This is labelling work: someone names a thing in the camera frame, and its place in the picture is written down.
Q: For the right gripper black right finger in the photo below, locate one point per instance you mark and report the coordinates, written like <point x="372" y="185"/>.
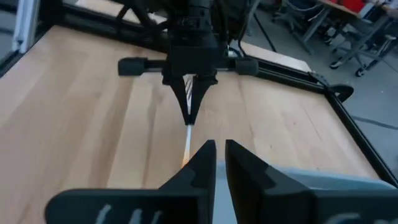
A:
<point x="264" y="199"/>

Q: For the black aluminium table frame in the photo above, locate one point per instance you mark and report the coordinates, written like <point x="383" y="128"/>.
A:
<point x="342" y="91"/>

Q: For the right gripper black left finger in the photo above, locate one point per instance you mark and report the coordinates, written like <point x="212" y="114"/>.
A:
<point x="186" y="199"/>

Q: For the silver aluminium profile bar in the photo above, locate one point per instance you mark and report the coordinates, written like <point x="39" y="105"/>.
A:
<point x="26" y="25"/>

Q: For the light grey-blue plastic tray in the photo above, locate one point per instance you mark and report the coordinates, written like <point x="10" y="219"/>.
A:
<point x="335" y="180"/>

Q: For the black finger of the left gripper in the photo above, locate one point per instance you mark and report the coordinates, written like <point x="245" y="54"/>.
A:
<point x="199" y="93"/>
<point x="179" y="91"/>

